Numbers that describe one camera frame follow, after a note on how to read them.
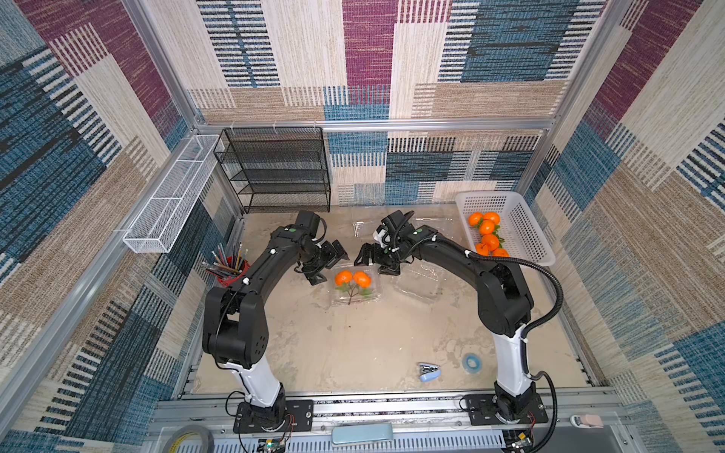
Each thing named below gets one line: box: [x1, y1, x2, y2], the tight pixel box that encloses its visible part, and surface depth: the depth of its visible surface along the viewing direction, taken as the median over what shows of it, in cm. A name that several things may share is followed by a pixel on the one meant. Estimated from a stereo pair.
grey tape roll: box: [162, 423, 216, 453], surface depth 70 cm
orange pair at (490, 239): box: [479, 218, 506, 252], surface depth 107 cm
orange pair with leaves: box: [468, 211, 501, 232], surface depth 111 cm
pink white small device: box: [570, 413, 605, 429], surface depth 71 cm
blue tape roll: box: [461, 352, 483, 375], surface depth 83 cm
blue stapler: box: [419, 363, 442, 383], surface depth 81 cm
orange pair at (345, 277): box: [334, 269, 372, 289], surface depth 93 cm
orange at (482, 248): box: [474, 242, 490, 257], surface depth 103 cm
